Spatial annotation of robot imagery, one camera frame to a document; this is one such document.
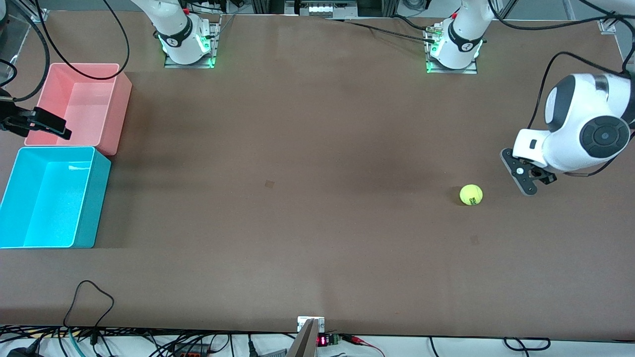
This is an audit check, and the yellow tennis ball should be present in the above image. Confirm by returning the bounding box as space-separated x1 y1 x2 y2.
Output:
459 184 483 206

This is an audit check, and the red clip lead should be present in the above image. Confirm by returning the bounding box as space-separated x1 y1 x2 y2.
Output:
341 335 385 357

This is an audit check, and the blue plastic bin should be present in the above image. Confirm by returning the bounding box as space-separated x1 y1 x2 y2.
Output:
0 146 112 249

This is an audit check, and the coiled black cable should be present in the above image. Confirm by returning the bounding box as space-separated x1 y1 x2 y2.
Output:
503 337 552 351

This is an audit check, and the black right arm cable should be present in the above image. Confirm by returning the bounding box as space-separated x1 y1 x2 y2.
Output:
0 0 130 102

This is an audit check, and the pink plastic bin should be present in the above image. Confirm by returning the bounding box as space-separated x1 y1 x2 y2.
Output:
24 62 133 156

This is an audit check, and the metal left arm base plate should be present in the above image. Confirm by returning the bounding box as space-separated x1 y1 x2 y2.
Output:
425 27 478 75

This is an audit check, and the white device on frame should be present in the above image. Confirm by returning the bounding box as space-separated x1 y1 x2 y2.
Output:
285 0 359 18

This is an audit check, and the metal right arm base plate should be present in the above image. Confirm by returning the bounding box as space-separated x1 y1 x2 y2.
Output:
164 22 220 69

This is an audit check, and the looped black cable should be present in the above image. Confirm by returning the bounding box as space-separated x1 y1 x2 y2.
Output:
63 280 115 344

